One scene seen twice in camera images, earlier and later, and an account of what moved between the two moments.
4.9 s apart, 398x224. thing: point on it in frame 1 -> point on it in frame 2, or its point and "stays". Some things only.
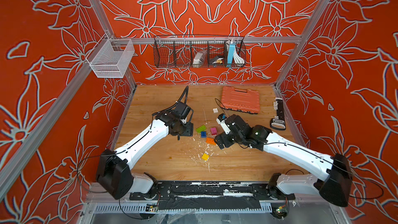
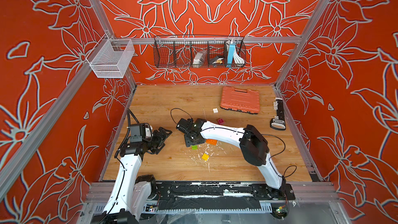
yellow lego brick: x=205 y=156 stays
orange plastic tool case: x=246 y=101 stays
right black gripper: x=225 y=143 -> x=187 y=144
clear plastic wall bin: x=111 y=57 stays
